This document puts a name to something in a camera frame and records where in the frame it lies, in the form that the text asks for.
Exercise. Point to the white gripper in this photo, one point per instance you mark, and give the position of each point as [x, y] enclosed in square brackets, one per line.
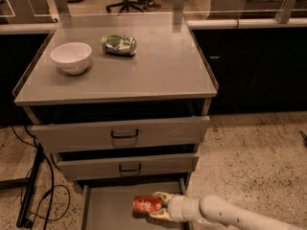
[176, 207]

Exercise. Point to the white bowl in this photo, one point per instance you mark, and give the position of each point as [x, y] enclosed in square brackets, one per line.
[72, 58]

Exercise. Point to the red coke can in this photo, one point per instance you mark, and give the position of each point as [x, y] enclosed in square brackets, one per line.
[144, 204]

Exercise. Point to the black metal floor bar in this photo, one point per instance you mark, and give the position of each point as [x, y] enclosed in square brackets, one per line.
[29, 186]

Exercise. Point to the top grey drawer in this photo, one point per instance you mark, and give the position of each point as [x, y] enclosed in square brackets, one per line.
[122, 134]

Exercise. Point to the grey drawer cabinet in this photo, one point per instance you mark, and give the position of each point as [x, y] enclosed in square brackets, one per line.
[166, 78]

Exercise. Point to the middle grey drawer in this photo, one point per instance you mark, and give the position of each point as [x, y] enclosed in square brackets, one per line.
[129, 166]

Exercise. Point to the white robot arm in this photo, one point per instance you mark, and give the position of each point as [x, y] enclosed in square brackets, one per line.
[215, 213]

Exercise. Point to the green soda can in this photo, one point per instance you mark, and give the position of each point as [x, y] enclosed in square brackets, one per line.
[121, 45]

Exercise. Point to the bottom grey drawer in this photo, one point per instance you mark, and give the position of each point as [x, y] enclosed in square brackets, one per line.
[107, 204]

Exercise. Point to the grey drawer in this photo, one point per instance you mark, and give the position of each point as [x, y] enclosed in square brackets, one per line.
[107, 204]
[122, 134]
[129, 166]

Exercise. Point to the grey background cabinet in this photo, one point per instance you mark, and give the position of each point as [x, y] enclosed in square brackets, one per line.
[244, 9]

